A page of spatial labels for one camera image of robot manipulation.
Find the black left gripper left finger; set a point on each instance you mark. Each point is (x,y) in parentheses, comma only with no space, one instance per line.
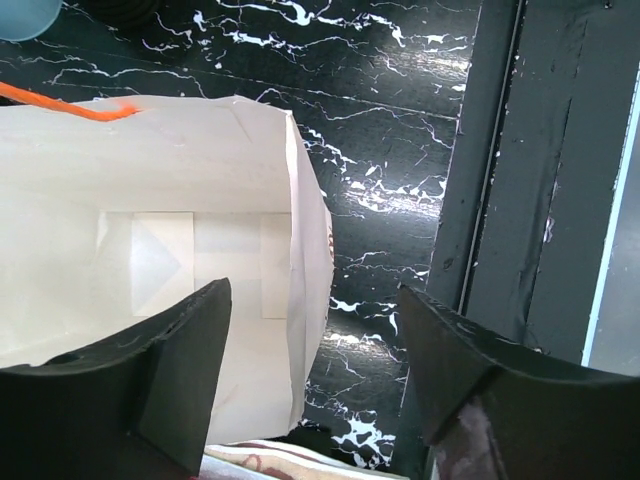
(135,405)

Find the light blue straw holder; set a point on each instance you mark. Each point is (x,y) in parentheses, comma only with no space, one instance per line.
(23,20)

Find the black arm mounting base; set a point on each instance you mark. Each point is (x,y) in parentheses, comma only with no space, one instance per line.
(539,169)

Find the printed paper takeout bag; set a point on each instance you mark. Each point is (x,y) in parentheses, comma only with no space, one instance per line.
(105,224)

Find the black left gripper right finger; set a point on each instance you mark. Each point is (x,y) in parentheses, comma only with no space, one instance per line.
(491,408)

